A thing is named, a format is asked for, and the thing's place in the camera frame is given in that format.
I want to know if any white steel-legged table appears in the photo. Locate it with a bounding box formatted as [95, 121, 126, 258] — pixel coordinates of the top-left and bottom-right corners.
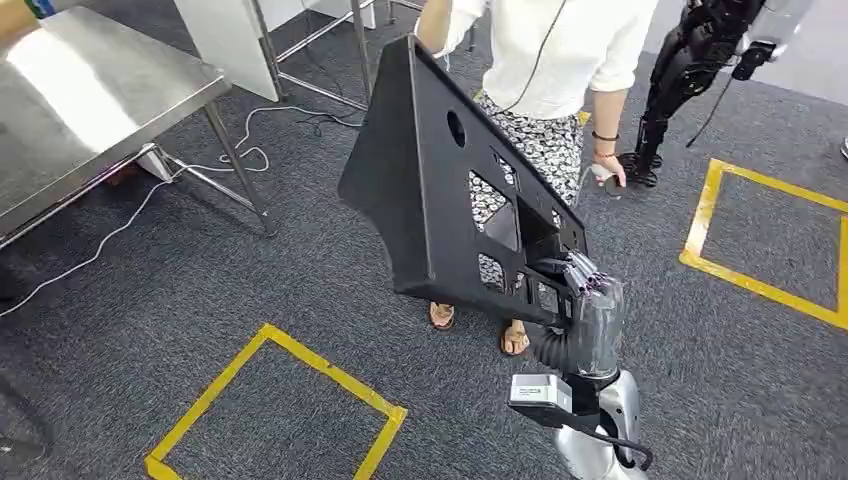
[173, 0, 478, 114]

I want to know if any person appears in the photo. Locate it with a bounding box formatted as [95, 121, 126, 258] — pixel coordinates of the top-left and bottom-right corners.
[415, 0, 660, 358]

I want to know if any person's left hand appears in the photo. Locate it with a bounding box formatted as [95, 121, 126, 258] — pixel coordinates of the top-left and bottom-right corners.
[592, 155, 628, 190]

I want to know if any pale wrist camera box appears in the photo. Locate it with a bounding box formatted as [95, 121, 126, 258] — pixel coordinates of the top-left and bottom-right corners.
[508, 374, 574, 413]

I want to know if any white floor cable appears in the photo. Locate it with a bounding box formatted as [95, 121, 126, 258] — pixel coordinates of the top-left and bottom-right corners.
[0, 104, 364, 319]

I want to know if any stainless steel table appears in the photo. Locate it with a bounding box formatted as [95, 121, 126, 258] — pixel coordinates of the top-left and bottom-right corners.
[0, 6, 280, 254]

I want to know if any yellow floor tape square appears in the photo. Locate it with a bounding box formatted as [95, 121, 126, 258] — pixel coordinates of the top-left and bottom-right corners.
[678, 157, 848, 333]
[144, 323, 409, 480]

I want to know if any large black perforated panel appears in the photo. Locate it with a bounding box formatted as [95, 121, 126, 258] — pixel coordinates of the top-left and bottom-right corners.
[336, 34, 591, 329]

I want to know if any black humanoid robot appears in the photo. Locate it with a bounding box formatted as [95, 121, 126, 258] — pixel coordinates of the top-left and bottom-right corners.
[619, 0, 816, 190]

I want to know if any white handheld controller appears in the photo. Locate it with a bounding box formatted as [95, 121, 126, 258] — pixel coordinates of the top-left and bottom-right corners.
[574, 163, 625, 200]

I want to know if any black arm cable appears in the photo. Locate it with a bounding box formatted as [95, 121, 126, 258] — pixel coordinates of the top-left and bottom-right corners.
[573, 421, 656, 473]

